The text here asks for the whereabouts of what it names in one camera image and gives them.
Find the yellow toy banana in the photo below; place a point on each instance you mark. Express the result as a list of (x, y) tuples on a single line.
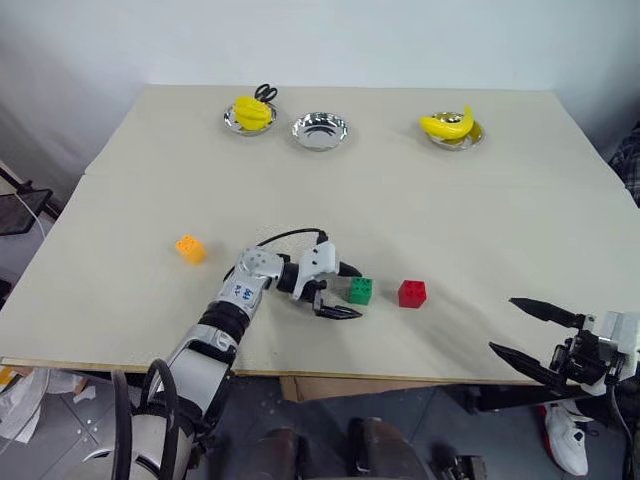
[(447, 129)]

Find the black table frame bar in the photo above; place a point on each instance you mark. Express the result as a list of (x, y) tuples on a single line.
[(525, 397)]

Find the yellow ridged toy fruit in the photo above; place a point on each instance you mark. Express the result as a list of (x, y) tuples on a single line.
[(252, 114)]

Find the orange toy brick cube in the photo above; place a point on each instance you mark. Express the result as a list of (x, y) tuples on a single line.
[(191, 250)]

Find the white and red sneaker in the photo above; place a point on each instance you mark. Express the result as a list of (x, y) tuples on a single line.
[(566, 440)]

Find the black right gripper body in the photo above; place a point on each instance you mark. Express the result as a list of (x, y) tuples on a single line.
[(585, 355)]

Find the red toy brick cube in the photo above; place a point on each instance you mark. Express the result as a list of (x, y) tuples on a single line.
[(412, 294)]

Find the black metal rack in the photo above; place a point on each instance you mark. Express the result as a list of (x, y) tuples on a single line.
[(20, 210)]

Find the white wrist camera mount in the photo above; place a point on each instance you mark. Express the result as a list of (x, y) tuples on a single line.
[(620, 327), (316, 260)]

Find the black scissors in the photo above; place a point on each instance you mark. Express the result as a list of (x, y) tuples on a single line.
[(266, 92)]

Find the dark patterned cloth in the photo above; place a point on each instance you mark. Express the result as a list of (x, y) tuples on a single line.
[(627, 170)]

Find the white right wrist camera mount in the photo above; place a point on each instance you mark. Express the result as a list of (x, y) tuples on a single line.
[(620, 327)]

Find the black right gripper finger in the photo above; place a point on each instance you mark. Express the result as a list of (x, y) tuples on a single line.
[(530, 364), (547, 311)]

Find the green toy brick cube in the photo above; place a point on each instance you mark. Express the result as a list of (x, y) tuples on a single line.
[(361, 291)]

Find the steel bowl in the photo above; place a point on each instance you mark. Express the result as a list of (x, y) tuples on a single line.
[(231, 122), (457, 142), (321, 132)]

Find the dark rounded shape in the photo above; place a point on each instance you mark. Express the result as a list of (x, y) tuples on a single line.
[(387, 450)]

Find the black metal block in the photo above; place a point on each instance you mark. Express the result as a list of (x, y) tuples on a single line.
[(462, 467)]

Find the brown cardboard piece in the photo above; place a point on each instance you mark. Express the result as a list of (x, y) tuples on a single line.
[(350, 386)]

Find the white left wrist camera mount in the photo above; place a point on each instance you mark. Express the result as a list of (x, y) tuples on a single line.
[(316, 260)]

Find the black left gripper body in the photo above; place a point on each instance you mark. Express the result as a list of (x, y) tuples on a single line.
[(318, 295)]

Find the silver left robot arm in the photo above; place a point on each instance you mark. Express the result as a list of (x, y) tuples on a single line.
[(235, 295)]

